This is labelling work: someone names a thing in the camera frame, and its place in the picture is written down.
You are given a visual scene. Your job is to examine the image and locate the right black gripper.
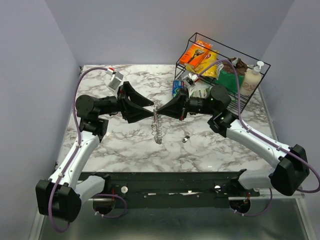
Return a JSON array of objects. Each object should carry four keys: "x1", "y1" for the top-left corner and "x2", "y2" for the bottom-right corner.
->
[{"x1": 157, "y1": 87, "x2": 216, "y2": 121}]

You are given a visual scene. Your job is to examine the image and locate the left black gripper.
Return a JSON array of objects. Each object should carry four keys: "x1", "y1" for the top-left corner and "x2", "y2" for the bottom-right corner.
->
[{"x1": 97, "y1": 80, "x2": 154, "y2": 123}]

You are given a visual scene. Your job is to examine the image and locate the silver keyring chain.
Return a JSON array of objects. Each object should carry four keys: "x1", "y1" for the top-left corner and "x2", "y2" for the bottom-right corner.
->
[{"x1": 150, "y1": 103, "x2": 163, "y2": 145}]

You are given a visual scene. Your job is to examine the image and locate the small silver key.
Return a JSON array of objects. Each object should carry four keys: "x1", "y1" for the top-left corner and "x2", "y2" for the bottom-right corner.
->
[{"x1": 182, "y1": 129, "x2": 190, "y2": 143}]

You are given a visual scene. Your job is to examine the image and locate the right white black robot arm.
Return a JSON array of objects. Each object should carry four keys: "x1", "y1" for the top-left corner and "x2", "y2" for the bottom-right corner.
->
[{"x1": 157, "y1": 85, "x2": 310, "y2": 196}]

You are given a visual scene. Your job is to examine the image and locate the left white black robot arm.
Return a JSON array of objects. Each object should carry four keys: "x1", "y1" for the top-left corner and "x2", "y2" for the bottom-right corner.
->
[{"x1": 35, "y1": 81, "x2": 154, "y2": 223}]

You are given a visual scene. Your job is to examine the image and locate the blue green small box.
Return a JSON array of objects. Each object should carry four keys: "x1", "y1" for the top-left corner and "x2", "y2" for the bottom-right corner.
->
[{"x1": 171, "y1": 80, "x2": 186, "y2": 98}]

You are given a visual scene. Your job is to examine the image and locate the green white snack packet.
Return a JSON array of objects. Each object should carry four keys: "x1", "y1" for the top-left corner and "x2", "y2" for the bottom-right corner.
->
[{"x1": 184, "y1": 76, "x2": 212, "y2": 99}]

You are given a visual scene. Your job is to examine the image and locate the orange razor box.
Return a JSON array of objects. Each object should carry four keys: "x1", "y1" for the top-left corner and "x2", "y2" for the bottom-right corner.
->
[{"x1": 179, "y1": 40, "x2": 212, "y2": 70}]

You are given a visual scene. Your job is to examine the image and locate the green brown paper bag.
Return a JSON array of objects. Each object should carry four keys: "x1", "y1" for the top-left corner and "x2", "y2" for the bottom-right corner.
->
[{"x1": 216, "y1": 57, "x2": 248, "y2": 94}]

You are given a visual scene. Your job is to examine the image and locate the yellow chips bag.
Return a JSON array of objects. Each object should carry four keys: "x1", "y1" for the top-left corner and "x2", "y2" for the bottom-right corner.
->
[{"x1": 185, "y1": 49, "x2": 220, "y2": 78}]

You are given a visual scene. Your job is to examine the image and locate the cream pump lotion bottle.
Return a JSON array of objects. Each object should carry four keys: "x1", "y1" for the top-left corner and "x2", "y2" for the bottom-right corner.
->
[{"x1": 239, "y1": 61, "x2": 265, "y2": 96}]

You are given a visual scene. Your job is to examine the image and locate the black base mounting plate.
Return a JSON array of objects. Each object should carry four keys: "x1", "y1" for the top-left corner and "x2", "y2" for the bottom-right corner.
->
[{"x1": 93, "y1": 171, "x2": 260, "y2": 209}]

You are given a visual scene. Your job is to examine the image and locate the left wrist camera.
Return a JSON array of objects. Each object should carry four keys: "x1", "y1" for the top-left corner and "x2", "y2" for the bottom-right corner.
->
[{"x1": 106, "y1": 67, "x2": 124, "y2": 95}]

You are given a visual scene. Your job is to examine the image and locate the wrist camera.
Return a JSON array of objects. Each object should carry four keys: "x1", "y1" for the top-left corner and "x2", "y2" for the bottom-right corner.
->
[
  {"x1": 181, "y1": 70, "x2": 199, "y2": 87},
  {"x1": 106, "y1": 67, "x2": 124, "y2": 95}
]

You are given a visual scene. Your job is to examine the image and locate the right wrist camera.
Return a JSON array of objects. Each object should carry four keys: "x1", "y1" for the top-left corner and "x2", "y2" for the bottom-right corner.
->
[{"x1": 181, "y1": 70, "x2": 199, "y2": 87}]

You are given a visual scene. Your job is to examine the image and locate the black wire shelf rack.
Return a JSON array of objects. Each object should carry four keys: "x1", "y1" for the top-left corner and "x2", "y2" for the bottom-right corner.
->
[{"x1": 174, "y1": 32, "x2": 271, "y2": 113}]

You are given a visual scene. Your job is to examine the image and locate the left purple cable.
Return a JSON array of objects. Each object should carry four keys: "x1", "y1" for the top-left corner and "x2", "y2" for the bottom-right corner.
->
[{"x1": 48, "y1": 66, "x2": 127, "y2": 233}]

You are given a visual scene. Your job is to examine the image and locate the purple cable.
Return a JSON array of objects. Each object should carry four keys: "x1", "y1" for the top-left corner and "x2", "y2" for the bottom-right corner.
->
[
  {"x1": 196, "y1": 58, "x2": 320, "y2": 217},
  {"x1": 48, "y1": 66, "x2": 127, "y2": 233}
]

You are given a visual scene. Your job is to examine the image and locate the aluminium extrusion rail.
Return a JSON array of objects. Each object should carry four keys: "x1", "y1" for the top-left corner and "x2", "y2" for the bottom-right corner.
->
[{"x1": 93, "y1": 182, "x2": 300, "y2": 201}]

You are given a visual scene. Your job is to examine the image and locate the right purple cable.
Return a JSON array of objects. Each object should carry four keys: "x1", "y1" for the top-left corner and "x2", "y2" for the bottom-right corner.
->
[{"x1": 196, "y1": 58, "x2": 320, "y2": 217}]

